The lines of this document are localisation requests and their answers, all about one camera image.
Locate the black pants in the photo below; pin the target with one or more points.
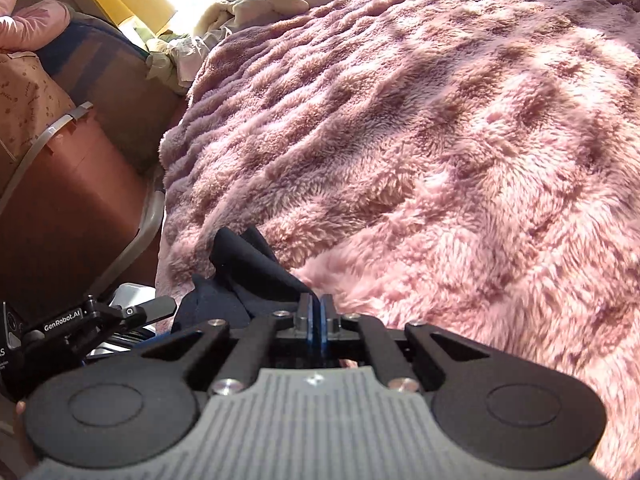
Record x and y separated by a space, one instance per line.
240 270

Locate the blue striped pillow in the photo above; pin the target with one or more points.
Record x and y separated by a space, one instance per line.
100 65

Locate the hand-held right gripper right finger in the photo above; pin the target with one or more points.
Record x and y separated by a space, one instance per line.
326 322

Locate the crumpled white cloth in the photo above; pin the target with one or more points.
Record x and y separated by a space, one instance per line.
175 60

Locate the pink fluffy blanket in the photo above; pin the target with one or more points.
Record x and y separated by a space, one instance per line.
425 135

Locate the pink floral fabric bag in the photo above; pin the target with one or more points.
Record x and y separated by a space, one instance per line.
25 100

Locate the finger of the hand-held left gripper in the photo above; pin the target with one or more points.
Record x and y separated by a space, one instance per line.
150 308
130 341

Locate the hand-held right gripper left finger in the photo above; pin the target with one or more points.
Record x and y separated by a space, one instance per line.
312 322

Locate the brown storage bin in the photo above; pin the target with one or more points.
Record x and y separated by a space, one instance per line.
65 210

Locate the pile of white clothes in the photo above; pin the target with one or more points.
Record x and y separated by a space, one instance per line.
250 5

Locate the pink puffy pillow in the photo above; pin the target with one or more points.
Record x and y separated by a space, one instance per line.
35 22

